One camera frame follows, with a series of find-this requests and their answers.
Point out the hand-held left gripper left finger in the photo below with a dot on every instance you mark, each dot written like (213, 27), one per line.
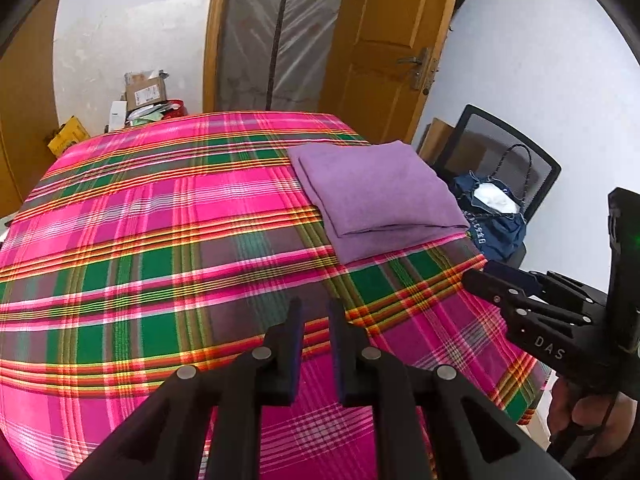
(297, 355)

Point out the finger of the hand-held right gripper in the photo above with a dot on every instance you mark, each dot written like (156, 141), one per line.
(515, 275)
(520, 310)

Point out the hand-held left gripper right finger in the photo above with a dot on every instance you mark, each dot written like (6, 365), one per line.
(338, 355)

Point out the purple fleece garment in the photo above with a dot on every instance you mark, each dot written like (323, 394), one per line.
(380, 195)

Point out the person's right hand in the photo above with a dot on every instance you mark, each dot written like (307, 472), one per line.
(590, 417)

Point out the blue denim bag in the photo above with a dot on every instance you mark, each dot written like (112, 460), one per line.
(500, 235)

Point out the black mesh chair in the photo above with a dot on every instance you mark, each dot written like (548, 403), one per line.
(500, 130)

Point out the flat cardboard piece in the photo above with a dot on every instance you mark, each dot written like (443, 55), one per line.
(435, 140)

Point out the pink plaid bed sheet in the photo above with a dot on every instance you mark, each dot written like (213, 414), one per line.
(150, 260)

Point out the wooden door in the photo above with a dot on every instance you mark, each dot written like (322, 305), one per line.
(390, 35)

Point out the small white box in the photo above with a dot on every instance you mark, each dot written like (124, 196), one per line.
(117, 117)

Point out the cardboard box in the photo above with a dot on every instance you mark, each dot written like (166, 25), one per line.
(145, 92)

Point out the yellow box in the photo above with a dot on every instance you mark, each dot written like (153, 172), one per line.
(70, 137)

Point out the translucent door curtain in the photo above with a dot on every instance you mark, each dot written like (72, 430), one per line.
(250, 35)

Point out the wooden wardrobe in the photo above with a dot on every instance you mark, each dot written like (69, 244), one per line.
(25, 110)

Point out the wooden door frame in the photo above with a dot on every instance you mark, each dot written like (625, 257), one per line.
(212, 50)

